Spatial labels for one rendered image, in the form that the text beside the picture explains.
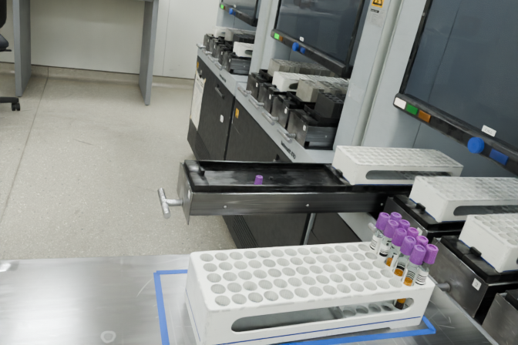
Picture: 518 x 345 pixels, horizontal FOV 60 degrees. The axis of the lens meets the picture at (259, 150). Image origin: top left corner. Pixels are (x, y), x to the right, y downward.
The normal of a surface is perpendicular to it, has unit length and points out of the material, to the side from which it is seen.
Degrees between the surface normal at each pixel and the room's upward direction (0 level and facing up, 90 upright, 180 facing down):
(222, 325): 90
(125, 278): 0
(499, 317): 90
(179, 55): 90
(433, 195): 90
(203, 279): 0
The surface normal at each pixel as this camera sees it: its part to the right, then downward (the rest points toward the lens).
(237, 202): 0.32, 0.41
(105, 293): 0.18, -0.91
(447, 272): -0.93, -0.03
